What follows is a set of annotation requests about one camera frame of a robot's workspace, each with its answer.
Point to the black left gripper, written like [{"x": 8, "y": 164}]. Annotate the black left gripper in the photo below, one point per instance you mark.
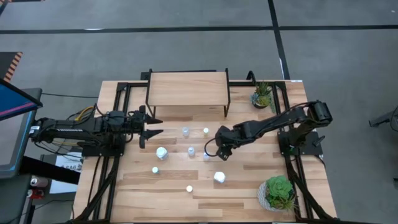
[{"x": 136, "y": 124}]

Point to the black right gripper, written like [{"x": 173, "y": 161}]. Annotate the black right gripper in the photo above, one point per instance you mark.
[{"x": 225, "y": 137}]

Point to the clear medicine bottle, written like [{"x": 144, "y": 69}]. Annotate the clear medicine bottle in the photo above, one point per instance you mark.
[
  {"x": 191, "y": 151},
  {"x": 206, "y": 157},
  {"x": 185, "y": 131}
]

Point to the large white medicine bottle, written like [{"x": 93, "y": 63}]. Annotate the large white medicine bottle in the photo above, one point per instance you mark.
[
  {"x": 219, "y": 177},
  {"x": 162, "y": 153}
]

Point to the small orange medicine bottle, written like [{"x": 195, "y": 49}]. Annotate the small orange medicine bottle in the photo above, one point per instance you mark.
[{"x": 189, "y": 188}]

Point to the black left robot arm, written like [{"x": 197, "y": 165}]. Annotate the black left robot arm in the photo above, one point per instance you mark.
[{"x": 68, "y": 129}]

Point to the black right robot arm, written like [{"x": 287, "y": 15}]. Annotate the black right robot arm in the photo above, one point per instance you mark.
[{"x": 273, "y": 123}]

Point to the small black box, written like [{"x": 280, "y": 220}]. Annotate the small black box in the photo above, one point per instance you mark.
[{"x": 144, "y": 76}]

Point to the small succulent plant dark pot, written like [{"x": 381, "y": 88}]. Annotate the small succulent plant dark pot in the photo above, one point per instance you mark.
[{"x": 262, "y": 98}]

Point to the green succulent white patterned pot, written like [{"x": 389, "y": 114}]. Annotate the green succulent white patterned pot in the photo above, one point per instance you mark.
[{"x": 278, "y": 189}]

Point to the white printed paper sheet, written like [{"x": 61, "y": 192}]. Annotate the white printed paper sheet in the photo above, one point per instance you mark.
[{"x": 66, "y": 161}]

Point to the black clamp lever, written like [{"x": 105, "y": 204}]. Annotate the black clamp lever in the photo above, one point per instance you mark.
[{"x": 318, "y": 140}]

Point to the plain white paper sheet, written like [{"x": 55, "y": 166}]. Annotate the plain white paper sheet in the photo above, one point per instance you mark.
[{"x": 62, "y": 186}]

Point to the black stand beam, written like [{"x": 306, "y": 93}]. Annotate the black stand beam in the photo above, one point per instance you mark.
[{"x": 46, "y": 169}]

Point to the white drink can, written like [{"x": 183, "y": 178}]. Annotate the white drink can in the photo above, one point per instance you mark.
[{"x": 37, "y": 182}]

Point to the red drink can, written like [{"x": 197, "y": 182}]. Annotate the red drink can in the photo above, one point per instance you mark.
[{"x": 35, "y": 194}]

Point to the monitor with blue screen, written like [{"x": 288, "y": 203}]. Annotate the monitor with blue screen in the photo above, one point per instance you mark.
[{"x": 15, "y": 102}]

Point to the grey panel blue edge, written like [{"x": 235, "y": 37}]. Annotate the grey panel blue edge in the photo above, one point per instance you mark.
[{"x": 12, "y": 146}]

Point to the black orange hazard striped mat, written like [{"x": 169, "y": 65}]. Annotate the black orange hazard striped mat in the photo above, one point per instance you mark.
[{"x": 14, "y": 63}]

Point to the dark grey cabinet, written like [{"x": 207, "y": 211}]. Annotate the dark grey cabinet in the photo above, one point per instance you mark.
[{"x": 12, "y": 199}]

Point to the black aluminium table frame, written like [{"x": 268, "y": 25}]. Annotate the black aluminium table frame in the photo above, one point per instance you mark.
[{"x": 119, "y": 93}]

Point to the wooden shelf black metal frame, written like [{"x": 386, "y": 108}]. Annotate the wooden shelf black metal frame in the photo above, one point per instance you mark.
[{"x": 186, "y": 88}]

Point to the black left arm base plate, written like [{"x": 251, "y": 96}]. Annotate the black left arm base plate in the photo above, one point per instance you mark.
[{"x": 93, "y": 152}]

